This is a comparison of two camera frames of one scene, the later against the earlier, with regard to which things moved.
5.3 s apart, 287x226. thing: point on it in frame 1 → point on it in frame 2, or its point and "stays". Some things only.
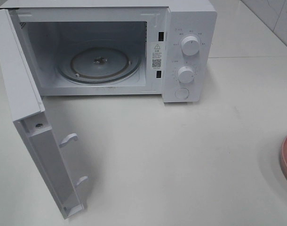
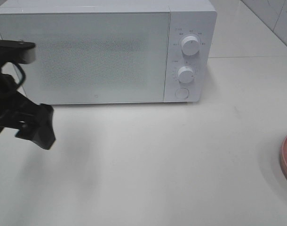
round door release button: x=182 y=93 stays
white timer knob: x=185 y=74 stays
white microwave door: x=43 y=143 → x=91 y=57
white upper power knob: x=190 y=45 stays
